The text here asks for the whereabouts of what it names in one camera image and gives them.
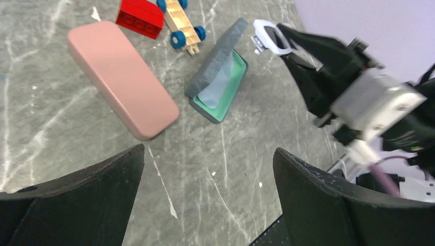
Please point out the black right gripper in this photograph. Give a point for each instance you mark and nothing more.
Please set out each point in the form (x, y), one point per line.
(341, 65)

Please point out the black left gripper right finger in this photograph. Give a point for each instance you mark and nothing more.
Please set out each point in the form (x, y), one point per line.
(322, 209)

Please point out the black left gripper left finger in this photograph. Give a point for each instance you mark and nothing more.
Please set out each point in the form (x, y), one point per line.
(91, 206)

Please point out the white-framed sunglasses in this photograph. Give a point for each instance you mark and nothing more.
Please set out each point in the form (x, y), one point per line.
(269, 37)

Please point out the grey-blue glasses case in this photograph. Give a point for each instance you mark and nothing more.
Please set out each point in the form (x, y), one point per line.
(210, 67)

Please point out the pink glasses case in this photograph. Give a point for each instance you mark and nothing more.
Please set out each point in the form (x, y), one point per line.
(122, 77)

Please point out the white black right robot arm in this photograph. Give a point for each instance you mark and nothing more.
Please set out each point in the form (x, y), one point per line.
(414, 133)

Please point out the cream toy cart blue wheels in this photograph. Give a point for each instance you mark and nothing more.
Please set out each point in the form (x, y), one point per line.
(184, 35)

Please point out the red toy block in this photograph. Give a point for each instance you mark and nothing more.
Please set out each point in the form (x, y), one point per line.
(141, 16)

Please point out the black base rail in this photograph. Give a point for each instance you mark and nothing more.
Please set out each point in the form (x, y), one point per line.
(275, 235)

